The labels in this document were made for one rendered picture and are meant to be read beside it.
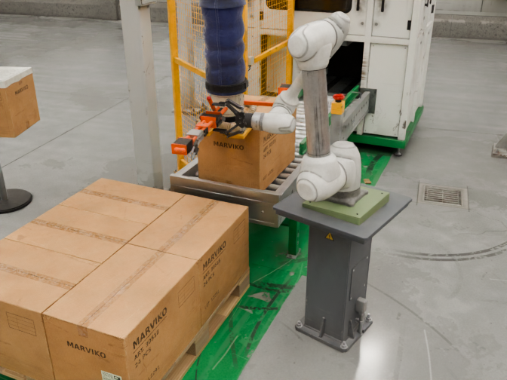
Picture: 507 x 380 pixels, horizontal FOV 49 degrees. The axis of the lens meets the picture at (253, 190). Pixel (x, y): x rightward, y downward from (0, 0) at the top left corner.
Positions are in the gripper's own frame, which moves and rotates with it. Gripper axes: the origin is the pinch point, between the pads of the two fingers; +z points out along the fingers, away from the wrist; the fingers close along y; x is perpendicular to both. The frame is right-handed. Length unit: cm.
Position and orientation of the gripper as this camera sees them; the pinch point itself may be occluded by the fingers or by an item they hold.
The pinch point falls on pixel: (214, 117)
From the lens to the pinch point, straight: 286.7
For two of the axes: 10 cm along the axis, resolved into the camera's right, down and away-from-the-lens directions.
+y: 0.0, 9.0, 4.3
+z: -9.6, -1.3, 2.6
